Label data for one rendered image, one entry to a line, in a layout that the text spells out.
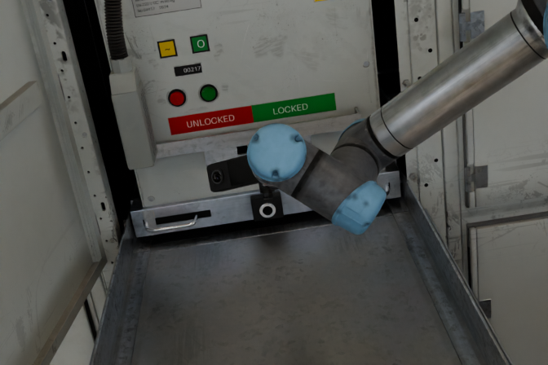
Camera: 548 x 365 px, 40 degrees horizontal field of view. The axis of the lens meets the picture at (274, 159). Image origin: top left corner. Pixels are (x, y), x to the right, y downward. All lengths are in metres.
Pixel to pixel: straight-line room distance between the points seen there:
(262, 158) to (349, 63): 0.50
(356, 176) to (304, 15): 0.47
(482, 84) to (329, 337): 0.46
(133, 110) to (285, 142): 0.42
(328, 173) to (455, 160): 0.55
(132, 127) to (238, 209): 0.30
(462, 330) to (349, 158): 0.33
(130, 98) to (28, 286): 0.35
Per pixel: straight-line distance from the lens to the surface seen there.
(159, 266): 1.45
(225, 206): 1.49
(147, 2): 1.37
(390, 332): 1.19
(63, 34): 1.36
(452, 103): 1.02
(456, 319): 1.20
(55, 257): 1.38
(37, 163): 1.34
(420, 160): 1.46
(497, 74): 1.00
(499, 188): 1.51
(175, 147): 1.41
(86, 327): 1.59
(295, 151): 0.95
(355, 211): 0.97
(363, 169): 1.02
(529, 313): 1.69
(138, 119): 1.31
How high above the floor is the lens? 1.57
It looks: 24 degrees down
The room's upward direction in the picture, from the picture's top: 9 degrees counter-clockwise
